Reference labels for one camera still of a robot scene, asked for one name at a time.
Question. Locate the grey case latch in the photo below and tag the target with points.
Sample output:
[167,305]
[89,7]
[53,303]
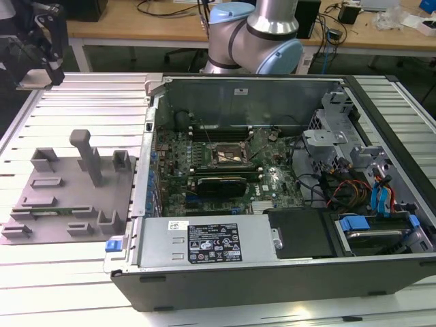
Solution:
[153,81]

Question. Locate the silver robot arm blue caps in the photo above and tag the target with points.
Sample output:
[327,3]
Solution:
[269,20]

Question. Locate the black RAM slot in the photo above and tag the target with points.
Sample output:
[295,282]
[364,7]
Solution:
[221,131]
[221,126]
[225,167]
[221,135]
[221,139]

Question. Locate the grey parts rack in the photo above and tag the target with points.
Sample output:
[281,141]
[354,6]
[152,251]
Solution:
[68,204]

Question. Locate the clear plastic bag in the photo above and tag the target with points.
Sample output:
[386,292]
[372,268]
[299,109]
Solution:
[388,18]

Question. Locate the blue box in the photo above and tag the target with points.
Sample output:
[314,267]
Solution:
[428,5]

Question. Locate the silver chipset heatsink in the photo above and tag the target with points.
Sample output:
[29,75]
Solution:
[263,206]

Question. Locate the black plastic shroud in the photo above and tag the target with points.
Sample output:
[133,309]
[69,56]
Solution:
[299,231]

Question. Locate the wooden desk white frame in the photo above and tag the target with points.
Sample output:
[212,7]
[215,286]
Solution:
[136,29]

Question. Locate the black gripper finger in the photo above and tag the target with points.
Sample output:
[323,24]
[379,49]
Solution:
[58,73]
[12,58]

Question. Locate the hard disk in blue carrier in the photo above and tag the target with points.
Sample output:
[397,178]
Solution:
[374,238]

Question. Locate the flat silver box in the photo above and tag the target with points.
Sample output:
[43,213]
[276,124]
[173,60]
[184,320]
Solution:
[378,3]

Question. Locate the green motherboard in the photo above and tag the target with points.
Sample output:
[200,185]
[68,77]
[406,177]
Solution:
[177,160]

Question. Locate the round coin battery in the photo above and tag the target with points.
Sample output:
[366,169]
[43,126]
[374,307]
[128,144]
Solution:
[272,137]

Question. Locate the silver drive cage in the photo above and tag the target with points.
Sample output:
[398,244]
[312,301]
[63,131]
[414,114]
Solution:
[323,136]

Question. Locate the blue case latch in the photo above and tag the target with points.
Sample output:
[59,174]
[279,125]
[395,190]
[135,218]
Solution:
[113,246]

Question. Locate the tall black box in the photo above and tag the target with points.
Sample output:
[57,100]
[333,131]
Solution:
[308,20]

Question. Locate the small grey adapter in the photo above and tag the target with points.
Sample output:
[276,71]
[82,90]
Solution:
[335,34]

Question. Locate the black grey PC case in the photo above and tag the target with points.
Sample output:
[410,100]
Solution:
[272,289]

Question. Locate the CPU socket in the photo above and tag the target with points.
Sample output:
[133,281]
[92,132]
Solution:
[231,156]

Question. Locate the black graphics card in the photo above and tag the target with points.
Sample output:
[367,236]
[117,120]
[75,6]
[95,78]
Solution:
[221,187]

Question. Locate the metal socket locking lever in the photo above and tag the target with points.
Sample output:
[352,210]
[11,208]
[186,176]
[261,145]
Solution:
[207,134]

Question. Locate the green RAM stick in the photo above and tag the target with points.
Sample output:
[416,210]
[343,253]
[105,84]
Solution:
[51,213]

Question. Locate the silver power supply unit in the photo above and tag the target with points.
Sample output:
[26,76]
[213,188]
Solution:
[163,245]

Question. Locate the large black equipment box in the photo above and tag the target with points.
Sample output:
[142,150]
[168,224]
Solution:
[85,8]

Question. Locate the small black cube box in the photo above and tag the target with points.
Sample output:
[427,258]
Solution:
[348,13]

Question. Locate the white box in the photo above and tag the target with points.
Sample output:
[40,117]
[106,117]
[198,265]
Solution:
[413,22]

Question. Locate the black round board component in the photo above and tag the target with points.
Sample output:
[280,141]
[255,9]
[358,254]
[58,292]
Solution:
[181,120]

